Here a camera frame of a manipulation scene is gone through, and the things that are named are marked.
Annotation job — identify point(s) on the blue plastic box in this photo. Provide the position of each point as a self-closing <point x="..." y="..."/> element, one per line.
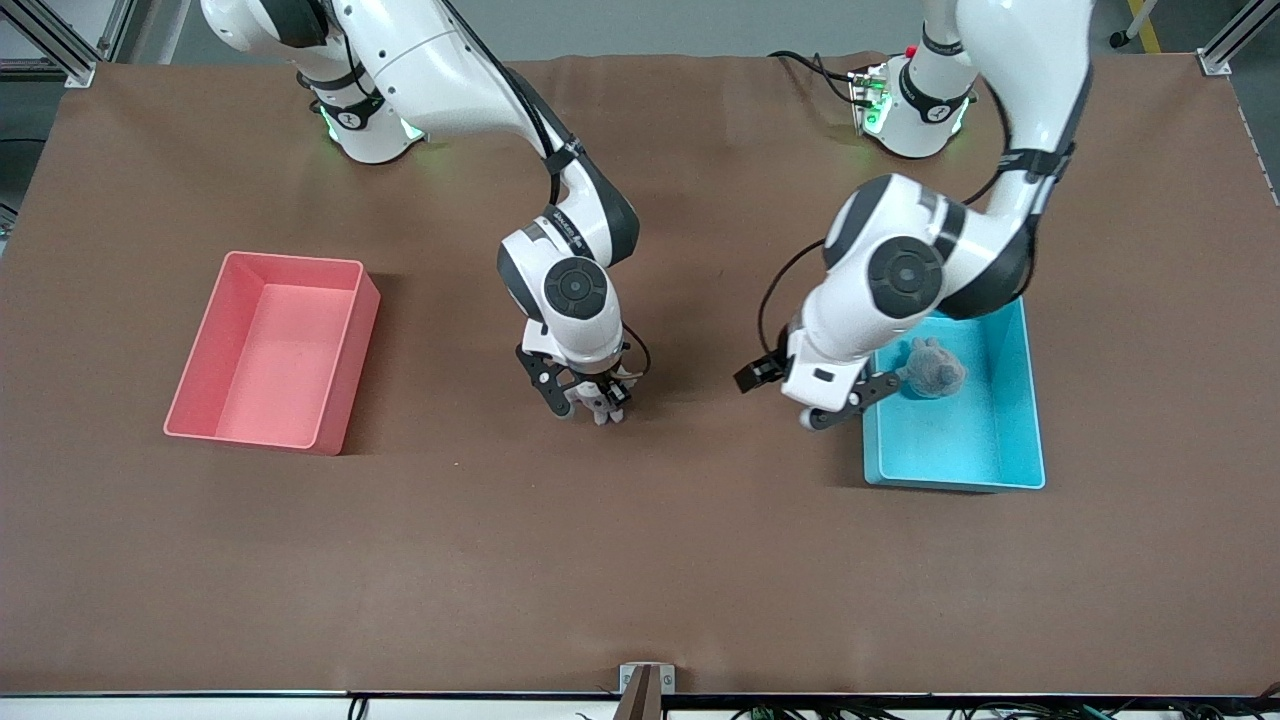
<point x="960" y="440"/>

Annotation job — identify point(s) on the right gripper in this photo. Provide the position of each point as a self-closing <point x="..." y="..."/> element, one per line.
<point x="604" y="387"/>

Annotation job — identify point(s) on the brown mounting post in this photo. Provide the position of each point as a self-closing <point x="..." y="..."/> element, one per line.
<point x="640" y="700"/>

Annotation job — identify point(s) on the grey plush toy white belly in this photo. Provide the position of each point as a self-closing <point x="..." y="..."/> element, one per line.
<point x="600" y="412"/>

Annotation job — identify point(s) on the brown table mat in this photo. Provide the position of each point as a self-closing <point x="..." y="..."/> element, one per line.
<point x="640" y="550"/>

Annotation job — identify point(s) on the aluminium frame profile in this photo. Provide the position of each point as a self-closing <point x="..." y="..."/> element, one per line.
<point x="80" y="72"/>
<point x="1215" y="62"/>

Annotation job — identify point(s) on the plain grey plush toy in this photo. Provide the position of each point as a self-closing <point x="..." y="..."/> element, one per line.
<point x="935" y="372"/>

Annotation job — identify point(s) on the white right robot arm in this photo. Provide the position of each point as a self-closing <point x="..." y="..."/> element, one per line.
<point x="450" y="80"/>

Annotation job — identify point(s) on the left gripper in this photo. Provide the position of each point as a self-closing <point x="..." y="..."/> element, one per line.
<point x="757" y="373"/>

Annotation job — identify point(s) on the metal base connector plate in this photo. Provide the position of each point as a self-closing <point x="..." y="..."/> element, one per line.
<point x="865" y="95"/>

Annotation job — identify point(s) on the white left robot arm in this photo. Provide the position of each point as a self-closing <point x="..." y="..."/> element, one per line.
<point x="1030" y="60"/>

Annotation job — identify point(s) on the small metal edge bracket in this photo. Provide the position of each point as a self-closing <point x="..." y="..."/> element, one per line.
<point x="627" y="680"/>

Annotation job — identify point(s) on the pink plastic box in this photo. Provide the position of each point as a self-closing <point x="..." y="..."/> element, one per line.
<point x="280" y="370"/>

